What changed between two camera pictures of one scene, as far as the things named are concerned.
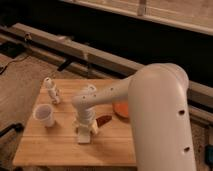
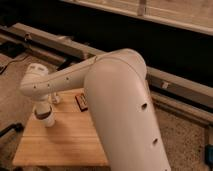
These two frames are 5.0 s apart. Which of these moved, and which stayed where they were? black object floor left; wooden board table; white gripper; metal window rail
Moved: white gripper
Stayed: black object floor left; metal window rail; wooden board table
